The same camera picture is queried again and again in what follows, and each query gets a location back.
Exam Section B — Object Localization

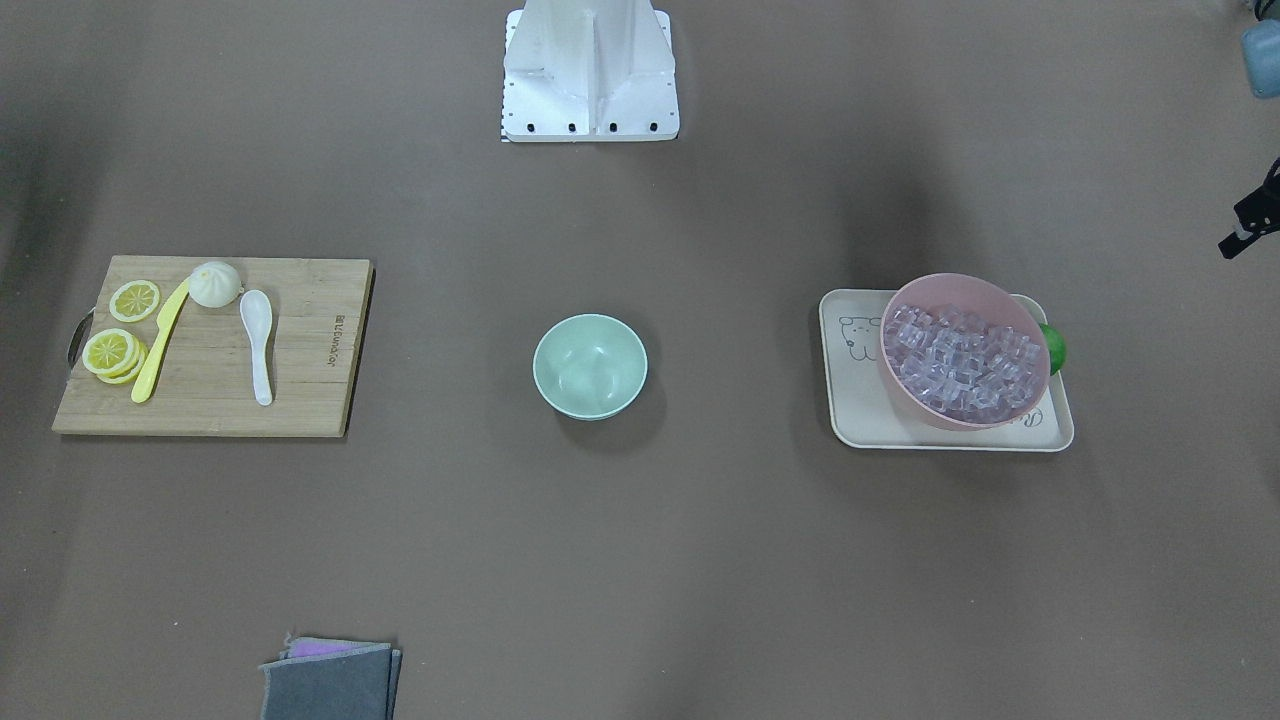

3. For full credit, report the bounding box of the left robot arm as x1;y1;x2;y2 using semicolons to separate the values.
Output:
1242;1;1279;99

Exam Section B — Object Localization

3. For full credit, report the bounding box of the mint green bowl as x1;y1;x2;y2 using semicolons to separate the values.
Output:
532;313;649;421

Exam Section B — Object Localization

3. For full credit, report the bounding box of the clear ice cubes pile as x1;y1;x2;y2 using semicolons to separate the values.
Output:
882;304;1050;425

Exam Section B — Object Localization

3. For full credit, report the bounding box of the pink bowl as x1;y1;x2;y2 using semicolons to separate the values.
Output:
879;272;1051;430

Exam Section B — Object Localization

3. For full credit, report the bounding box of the white ceramic spoon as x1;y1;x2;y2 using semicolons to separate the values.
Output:
239;290;273;406

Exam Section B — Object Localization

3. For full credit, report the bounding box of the cream rabbit tray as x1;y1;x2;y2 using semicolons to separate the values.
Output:
819;290;1075;454

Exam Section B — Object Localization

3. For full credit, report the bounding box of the green lime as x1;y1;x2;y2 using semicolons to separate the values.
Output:
1039;323;1068;375

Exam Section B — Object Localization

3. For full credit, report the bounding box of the bamboo cutting board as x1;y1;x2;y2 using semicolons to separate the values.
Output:
52;258;374;438

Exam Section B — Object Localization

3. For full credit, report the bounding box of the purple cloth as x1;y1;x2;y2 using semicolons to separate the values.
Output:
280;635;379;660

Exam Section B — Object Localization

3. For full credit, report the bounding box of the lower lemon slice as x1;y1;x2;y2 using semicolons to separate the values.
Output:
96;342;148;386

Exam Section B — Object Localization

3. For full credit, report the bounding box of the yellow plastic knife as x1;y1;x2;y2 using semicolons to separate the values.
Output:
131;279;189;404

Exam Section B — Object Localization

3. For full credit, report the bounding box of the single lemon slice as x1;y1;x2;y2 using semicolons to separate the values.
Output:
108;279;163;324

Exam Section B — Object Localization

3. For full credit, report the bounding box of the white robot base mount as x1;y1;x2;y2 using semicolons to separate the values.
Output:
500;1;681;143

